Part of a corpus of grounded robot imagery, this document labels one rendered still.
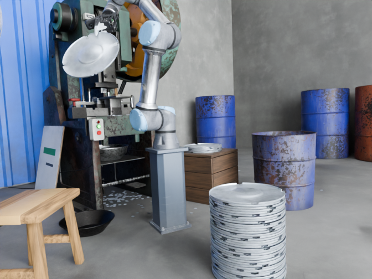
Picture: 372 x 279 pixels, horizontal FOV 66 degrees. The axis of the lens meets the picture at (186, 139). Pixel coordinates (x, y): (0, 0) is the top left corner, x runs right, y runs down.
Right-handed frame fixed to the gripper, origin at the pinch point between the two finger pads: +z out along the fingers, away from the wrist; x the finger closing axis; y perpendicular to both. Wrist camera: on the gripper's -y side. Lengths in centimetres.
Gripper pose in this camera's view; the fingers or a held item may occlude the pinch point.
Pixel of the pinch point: (96, 35)
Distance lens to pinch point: 157.5
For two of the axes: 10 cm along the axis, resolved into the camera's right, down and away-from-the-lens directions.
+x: 1.2, 6.4, 7.6
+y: 9.9, -0.3, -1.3
